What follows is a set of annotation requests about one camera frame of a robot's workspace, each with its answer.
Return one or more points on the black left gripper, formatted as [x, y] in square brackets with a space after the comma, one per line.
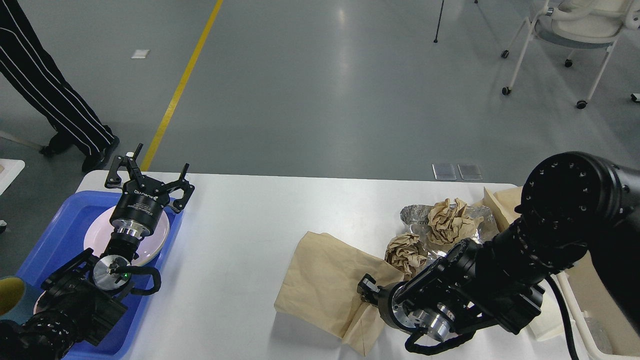
[140, 207]

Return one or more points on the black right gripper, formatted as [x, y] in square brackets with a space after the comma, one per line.
[383, 296]

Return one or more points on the large brown paper bag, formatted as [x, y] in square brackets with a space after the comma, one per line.
[320, 287]

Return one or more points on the pink plate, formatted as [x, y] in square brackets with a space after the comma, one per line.
[99, 233]

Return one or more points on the brown paper ball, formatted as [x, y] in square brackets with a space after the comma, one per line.
[450, 224]
[405, 253]

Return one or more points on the small brown paper bag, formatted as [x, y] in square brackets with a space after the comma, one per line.
[502, 205]

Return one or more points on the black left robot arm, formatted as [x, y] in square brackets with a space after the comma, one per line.
[82, 299]

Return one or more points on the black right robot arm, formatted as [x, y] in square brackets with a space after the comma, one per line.
[476, 286]

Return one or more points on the yellow plate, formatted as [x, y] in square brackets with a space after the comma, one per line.
[155, 257]

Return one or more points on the person in black tracksuit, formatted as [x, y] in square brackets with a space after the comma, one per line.
[31, 70]

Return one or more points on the white side table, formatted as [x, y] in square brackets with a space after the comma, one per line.
[10, 169]

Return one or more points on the left floor plate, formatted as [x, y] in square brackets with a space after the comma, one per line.
[444, 172]

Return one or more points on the floor plate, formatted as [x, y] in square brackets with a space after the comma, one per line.
[470, 172]
[444, 172]

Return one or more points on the right floor plate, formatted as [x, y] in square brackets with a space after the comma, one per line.
[470, 172]

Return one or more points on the white paper cup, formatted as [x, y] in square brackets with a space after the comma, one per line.
[549, 323]

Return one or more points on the white plastic bin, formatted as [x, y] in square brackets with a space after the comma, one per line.
[600, 300]

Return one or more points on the black tripod leg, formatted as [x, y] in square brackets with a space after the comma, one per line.
[454, 17]

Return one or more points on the white office chair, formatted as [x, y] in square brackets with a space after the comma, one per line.
[576, 25]

